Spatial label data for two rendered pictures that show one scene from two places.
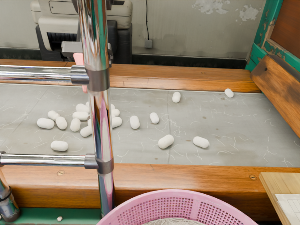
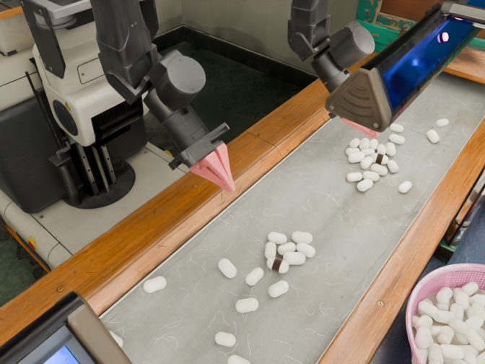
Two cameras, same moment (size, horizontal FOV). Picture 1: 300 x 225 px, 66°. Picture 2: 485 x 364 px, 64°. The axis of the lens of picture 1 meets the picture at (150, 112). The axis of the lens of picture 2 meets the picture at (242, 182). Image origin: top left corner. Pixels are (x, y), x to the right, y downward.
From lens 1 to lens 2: 87 cm
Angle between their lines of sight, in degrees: 37
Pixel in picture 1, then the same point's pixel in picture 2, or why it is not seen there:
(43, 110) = (331, 182)
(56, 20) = (102, 91)
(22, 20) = not seen: outside the picture
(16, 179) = (447, 213)
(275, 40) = (389, 13)
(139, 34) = not seen: hidden behind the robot
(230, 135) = (438, 108)
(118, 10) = not seen: hidden behind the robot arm
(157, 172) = (472, 152)
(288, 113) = (463, 71)
